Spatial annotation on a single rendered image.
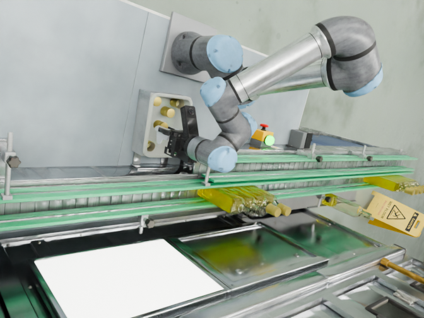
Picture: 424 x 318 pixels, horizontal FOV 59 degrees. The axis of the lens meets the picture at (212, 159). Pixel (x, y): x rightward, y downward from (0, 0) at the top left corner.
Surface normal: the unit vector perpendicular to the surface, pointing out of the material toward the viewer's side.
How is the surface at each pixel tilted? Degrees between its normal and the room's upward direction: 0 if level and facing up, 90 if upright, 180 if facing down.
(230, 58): 10
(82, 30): 0
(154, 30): 0
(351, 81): 69
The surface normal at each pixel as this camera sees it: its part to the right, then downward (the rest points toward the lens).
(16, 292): 0.18, -0.96
